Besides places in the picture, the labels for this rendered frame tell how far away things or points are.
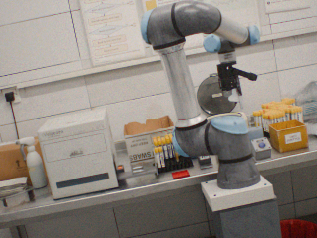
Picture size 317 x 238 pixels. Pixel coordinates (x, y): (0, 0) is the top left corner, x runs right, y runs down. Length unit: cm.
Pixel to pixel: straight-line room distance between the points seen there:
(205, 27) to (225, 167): 47
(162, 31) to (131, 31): 93
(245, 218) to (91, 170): 67
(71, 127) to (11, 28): 85
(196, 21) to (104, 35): 103
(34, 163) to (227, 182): 95
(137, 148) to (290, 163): 70
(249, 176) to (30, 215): 91
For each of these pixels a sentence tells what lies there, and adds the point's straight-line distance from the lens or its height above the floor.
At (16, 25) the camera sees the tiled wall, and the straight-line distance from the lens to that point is 249.
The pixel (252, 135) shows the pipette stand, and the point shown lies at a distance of 202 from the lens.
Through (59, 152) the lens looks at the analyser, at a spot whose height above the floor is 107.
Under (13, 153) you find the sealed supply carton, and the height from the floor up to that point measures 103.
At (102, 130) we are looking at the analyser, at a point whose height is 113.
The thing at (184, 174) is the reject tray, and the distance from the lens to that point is 189.
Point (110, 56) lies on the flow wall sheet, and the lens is 242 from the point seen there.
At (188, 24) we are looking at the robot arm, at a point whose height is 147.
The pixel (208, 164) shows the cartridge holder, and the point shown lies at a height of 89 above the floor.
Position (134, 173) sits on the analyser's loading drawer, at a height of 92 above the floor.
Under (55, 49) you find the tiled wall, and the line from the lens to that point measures 245.
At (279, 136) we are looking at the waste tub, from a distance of 196.
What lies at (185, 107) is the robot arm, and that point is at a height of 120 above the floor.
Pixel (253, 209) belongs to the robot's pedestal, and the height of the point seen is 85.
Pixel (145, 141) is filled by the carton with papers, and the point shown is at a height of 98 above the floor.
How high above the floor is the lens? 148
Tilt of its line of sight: 11 degrees down
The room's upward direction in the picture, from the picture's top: 11 degrees counter-clockwise
